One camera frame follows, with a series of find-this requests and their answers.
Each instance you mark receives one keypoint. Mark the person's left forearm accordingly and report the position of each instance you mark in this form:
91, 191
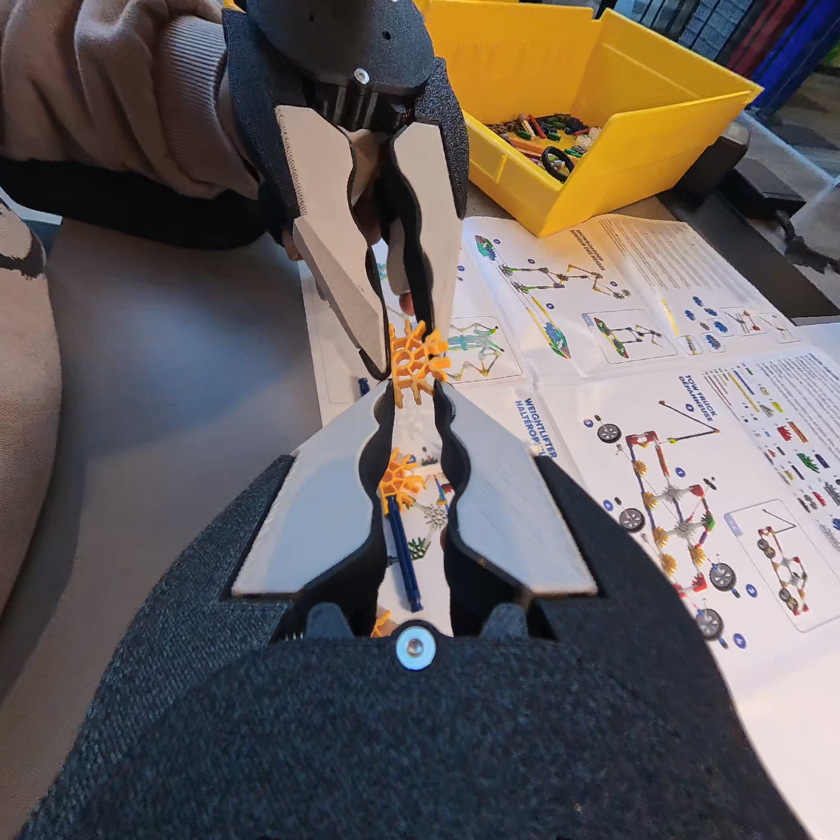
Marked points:
118, 85

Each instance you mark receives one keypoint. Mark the person's left hand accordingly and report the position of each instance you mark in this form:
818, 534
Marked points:
367, 210

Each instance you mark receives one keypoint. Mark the large yellow plastic bin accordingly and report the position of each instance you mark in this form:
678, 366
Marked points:
525, 59

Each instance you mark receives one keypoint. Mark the pile of toy pieces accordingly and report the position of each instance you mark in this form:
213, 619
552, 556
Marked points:
551, 141

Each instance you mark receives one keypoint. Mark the red and blue panels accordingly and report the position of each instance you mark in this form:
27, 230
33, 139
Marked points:
787, 39

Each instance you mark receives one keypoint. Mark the black box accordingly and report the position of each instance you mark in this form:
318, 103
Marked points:
712, 157

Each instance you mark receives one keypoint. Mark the dark cloth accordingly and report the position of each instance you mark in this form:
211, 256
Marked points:
131, 210

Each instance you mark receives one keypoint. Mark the black power adapter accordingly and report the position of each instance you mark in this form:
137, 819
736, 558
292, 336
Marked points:
761, 187

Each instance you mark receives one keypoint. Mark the grey drawer cabinet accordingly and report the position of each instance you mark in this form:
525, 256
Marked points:
682, 23

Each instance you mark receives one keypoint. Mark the orange fan-shaped connector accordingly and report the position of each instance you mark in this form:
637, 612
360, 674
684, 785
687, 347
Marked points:
399, 479
417, 361

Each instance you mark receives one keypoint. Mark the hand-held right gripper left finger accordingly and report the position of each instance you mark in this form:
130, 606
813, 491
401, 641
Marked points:
315, 518

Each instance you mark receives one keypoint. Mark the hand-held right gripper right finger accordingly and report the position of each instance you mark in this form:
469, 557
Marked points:
518, 518

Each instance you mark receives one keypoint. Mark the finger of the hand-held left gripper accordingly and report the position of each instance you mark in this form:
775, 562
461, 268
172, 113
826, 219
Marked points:
328, 229
436, 216

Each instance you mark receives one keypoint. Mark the white printed instruction sheet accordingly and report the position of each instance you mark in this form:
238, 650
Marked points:
623, 328

